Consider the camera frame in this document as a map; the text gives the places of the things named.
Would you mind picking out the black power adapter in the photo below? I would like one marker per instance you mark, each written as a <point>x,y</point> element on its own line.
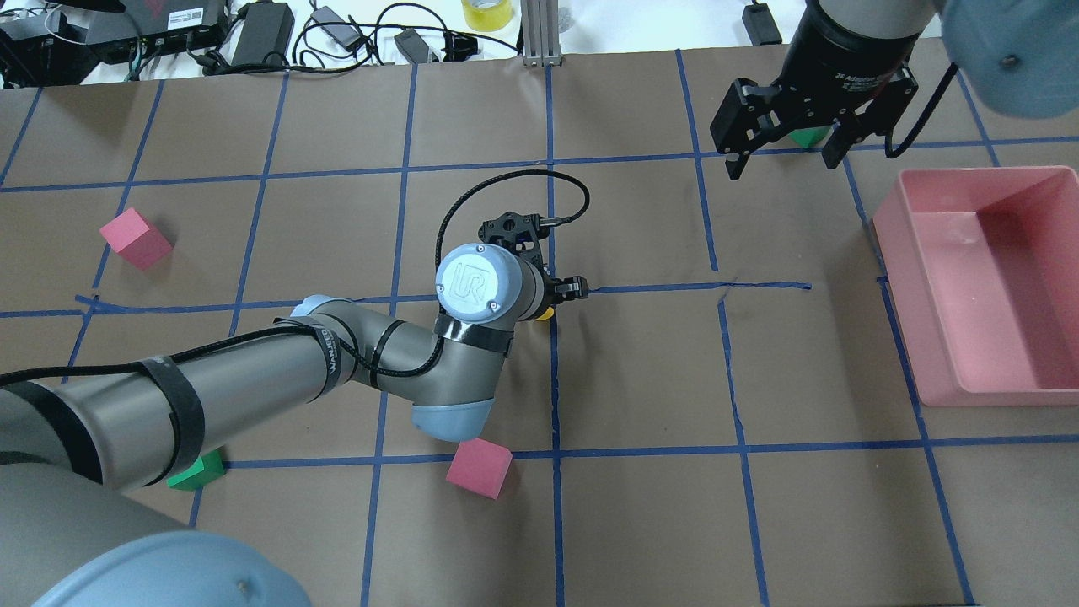
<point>265,30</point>
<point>759,24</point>

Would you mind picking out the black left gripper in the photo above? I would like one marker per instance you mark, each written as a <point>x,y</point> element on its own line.
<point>570,288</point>

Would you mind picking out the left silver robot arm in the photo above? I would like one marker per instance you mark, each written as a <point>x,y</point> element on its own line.
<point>76,440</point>

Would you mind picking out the pink plastic bin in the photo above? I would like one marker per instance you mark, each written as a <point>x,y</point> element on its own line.
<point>983,266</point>

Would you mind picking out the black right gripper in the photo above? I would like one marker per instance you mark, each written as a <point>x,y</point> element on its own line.
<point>843,51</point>

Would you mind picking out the pink cube near base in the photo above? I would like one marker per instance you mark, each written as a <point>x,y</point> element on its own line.
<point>480,466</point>

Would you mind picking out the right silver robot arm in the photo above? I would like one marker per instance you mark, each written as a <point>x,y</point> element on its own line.
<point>1019,56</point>

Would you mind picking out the green cube near bin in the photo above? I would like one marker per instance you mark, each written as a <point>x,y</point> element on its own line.
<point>809,137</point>

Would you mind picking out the pink cube far side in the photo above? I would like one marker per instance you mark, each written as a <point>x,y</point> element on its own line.
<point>134,238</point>

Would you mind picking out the green cube near base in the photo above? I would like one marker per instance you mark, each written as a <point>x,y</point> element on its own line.
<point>203,471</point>

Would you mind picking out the aluminium frame post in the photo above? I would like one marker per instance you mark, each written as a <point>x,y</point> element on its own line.
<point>539,27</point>

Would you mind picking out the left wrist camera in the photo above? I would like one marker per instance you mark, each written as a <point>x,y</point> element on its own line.
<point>516,232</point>

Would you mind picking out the yellow tape roll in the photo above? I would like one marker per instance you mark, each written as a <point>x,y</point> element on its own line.
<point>487,16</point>

